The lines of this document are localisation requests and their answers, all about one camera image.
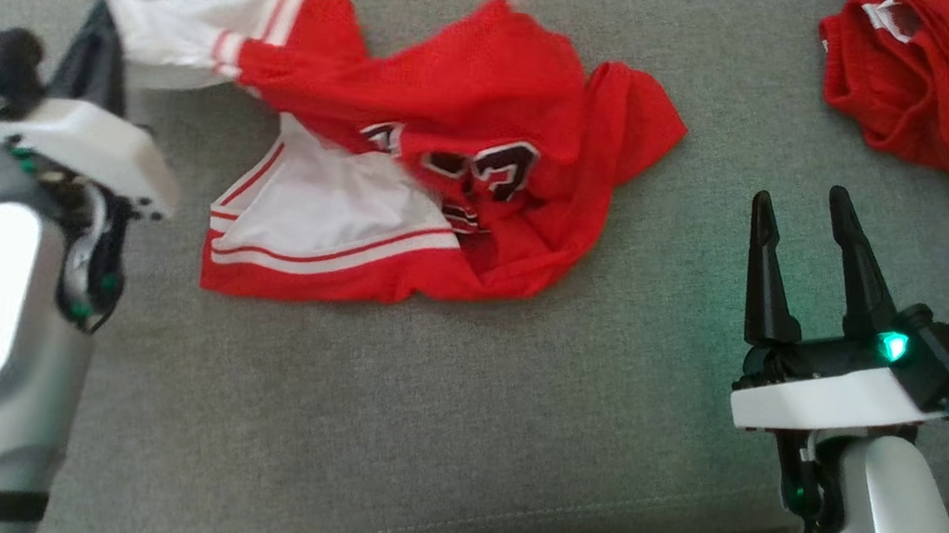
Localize grey fabric sofa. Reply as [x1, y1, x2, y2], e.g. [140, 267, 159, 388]
[0, 0, 949, 533]

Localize red white basketball jersey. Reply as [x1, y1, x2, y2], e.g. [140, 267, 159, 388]
[76, 0, 700, 337]

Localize red garment with white band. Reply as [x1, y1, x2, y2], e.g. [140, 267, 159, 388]
[803, 0, 949, 194]

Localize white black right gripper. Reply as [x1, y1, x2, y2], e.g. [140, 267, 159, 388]
[725, 177, 949, 450]

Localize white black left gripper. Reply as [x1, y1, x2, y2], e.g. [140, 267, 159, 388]
[0, 0, 198, 226]

